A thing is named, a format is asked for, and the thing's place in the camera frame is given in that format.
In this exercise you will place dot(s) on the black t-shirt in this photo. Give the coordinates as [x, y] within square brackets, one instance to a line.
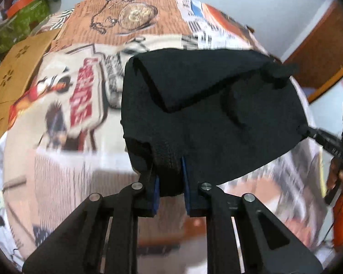
[211, 105]

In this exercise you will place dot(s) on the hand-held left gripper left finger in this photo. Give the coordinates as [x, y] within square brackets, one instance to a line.
[156, 198]

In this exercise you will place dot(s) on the cardboard box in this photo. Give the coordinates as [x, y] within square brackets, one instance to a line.
[14, 71]

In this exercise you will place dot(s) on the green bag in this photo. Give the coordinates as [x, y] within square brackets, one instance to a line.
[17, 25]

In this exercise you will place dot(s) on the wooden door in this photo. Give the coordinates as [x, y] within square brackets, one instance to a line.
[323, 51]

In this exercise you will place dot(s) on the orange box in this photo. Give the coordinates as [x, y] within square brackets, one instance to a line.
[21, 5]

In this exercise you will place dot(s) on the printed tablecloth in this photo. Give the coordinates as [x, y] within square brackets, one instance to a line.
[74, 177]

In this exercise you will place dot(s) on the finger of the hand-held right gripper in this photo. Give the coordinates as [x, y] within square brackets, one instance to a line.
[325, 141]

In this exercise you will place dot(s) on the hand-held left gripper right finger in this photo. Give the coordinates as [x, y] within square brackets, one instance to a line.
[186, 188]

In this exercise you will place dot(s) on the wooden post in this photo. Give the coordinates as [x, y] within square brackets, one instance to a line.
[250, 29]

